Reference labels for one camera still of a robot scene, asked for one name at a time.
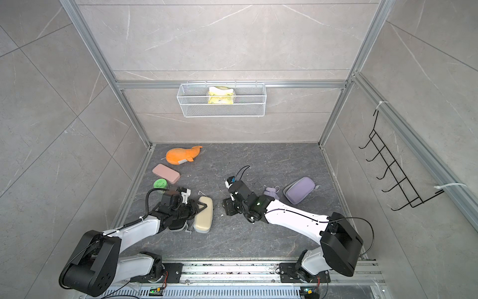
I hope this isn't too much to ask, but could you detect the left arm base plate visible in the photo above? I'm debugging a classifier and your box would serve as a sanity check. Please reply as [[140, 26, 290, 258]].
[[141, 263, 184, 284]]

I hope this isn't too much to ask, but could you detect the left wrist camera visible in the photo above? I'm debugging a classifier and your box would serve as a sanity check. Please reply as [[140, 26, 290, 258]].
[[177, 188, 191, 204]]

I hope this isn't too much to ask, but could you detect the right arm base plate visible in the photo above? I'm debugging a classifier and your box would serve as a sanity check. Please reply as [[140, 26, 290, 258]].
[[275, 263, 331, 284]]

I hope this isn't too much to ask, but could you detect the black wire hook rack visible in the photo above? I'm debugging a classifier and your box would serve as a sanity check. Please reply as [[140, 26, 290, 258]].
[[359, 110, 444, 212]]

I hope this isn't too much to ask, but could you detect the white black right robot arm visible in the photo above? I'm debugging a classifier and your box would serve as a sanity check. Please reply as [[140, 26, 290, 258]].
[[223, 176, 363, 282]]

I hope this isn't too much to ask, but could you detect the white wire wall basket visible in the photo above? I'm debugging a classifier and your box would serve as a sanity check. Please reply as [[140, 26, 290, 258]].
[[177, 83, 267, 118]]

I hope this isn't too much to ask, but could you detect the white zippered umbrella sleeve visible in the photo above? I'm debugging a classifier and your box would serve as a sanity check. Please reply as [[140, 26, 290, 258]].
[[193, 196, 214, 234]]

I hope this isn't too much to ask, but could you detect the orange plush whale toy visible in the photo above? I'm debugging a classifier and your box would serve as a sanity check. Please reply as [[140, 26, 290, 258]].
[[166, 146, 202, 165]]

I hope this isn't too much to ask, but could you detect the pink hard case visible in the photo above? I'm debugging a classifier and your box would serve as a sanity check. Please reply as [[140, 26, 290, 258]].
[[152, 164, 180, 184]]

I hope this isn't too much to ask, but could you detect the purple umbrella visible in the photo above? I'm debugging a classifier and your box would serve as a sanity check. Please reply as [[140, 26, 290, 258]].
[[263, 186, 280, 200]]

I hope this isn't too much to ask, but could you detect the yellow packet in basket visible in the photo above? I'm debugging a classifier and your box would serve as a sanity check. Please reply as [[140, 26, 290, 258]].
[[208, 87, 235, 105]]

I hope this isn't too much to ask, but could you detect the green lidded air freshener can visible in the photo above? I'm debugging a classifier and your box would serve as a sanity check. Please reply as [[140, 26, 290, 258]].
[[153, 178, 168, 191]]

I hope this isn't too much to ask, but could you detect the aluminium mounting rail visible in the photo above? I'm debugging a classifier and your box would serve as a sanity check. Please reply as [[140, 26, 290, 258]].
[[101, 258, 391, 299]]

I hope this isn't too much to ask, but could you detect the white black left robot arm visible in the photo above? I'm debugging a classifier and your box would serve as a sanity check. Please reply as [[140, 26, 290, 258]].
[[59, 188, 213, 297]]

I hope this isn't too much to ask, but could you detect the purple zippered umbrella sleeve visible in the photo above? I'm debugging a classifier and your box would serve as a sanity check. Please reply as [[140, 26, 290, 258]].
[[283, 176, 321, 204]]

